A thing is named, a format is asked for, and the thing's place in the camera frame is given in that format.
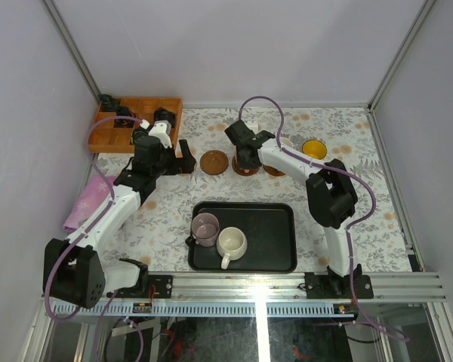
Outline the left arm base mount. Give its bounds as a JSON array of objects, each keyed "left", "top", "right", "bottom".
[{"left": 104, "top": 259, "right": 173, "bottom": 299}]

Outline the cream white mug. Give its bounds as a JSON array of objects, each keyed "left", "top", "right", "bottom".
[{"left": 216, "top": 227, "right": 248, "bottom": 270}]

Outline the aluminium front rail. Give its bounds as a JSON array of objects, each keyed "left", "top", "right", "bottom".
[{"left": 41, "top": 271, "right": 448, "bottom": 302}]

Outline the floral tablecloth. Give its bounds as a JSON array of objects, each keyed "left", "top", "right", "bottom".
[{"left": 103, "top": 108, "right": 411, "bottom": 272}]

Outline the dark green yellow roll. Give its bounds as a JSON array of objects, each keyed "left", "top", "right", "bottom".
[{"left": 131, "top": 127, "right": 148, "bottom": 145}]

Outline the dark wooden coaster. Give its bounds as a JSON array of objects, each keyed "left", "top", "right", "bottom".
[
  {"left": 232, "top": 156, "right": 259, "bottom": 176},
  {"left": 263, "top": 165, "right": 285, "bottom": 177},
  {"left": 200, "top": 150, "right": 229, "bottom": 176}
]

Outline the black serving tray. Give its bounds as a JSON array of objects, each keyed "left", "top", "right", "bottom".
[{"left": 193, "top": 201, "right": 297, "bottom": 274}]

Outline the black cable roll right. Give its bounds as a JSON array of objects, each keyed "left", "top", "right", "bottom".
[{"left": 153, "top": 106, "right": 177, "bottom": 124}]

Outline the pink princess cloth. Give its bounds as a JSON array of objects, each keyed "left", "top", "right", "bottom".
[{"left": 63, "top": 175, "right": 109, "bottom": 234}]

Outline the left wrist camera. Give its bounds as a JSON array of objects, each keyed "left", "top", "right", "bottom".
[{"left": 148, "top": 121, "right": 173, "bottom": 149}]

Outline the black orange cable roll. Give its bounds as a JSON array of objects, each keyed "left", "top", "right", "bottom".
[{"left": 113, "top": 106, "right": 136, "bottom": 128}]

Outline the yellow mug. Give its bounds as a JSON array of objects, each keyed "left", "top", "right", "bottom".
[{"left": 301, "top": 140, "right": 328, "bottom": 160}]

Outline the black roll far corner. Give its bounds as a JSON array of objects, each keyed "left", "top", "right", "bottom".
[{"left": 99, "top": 94, "right": 116, "bottom": 109}]

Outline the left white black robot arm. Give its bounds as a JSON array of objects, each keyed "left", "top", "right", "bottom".
[{"left": 43, "top": 136, "right": 196, "bottom": 309}]

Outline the blue slotted cable duct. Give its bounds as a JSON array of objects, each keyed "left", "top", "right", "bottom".
[{"left": 78, "top": 302, "right": 355, "bottom": 318}]

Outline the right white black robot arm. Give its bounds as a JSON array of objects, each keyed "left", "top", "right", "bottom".
[{"left": 225, "top": 120, "right": 358, "bottom": 298}]

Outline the purple mug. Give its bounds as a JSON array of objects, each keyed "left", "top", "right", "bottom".
[{"left": 186, "top": 213, "right": 220, "bottom": 247}]

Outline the blue mug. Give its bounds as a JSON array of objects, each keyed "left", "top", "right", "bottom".
[{"left": 277, "top": 137, "right": 294, "bottom": 151}]

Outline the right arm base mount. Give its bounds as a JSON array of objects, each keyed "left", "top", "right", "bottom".
[{"left": 304, "top": 264, "right": 374, "bottom": 299}]

